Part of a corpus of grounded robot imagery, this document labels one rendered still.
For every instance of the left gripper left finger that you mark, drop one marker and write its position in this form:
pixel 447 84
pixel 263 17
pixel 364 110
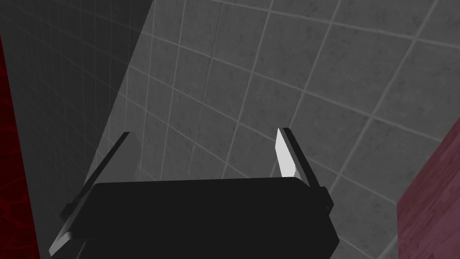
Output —
pixel 118 162

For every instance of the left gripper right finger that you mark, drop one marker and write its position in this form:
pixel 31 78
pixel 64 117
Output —
pixel 289 162

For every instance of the dark red panel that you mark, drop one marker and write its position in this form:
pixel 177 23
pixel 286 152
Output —
pixel 12 187

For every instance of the maroon wooden block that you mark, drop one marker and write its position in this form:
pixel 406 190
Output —
pixel 433 201

